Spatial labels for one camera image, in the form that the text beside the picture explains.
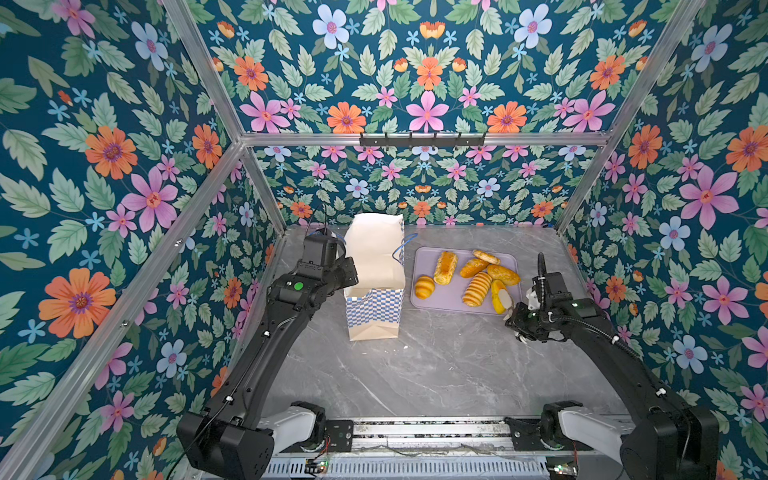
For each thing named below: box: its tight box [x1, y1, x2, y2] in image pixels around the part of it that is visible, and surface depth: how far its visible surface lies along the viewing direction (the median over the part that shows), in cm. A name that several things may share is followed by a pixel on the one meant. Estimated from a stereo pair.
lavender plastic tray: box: [410, 246, 520, 315], surface depth 103 cm
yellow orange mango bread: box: [491, 279, 506, 315], surface depth 92 cm
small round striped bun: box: [414, 275, 436, 300], surface depth 101 cm
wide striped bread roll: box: [462, 271, 493, 307], surface depth 99 cm
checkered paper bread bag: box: [344, 213, 406, 342], surface depth 83 cm
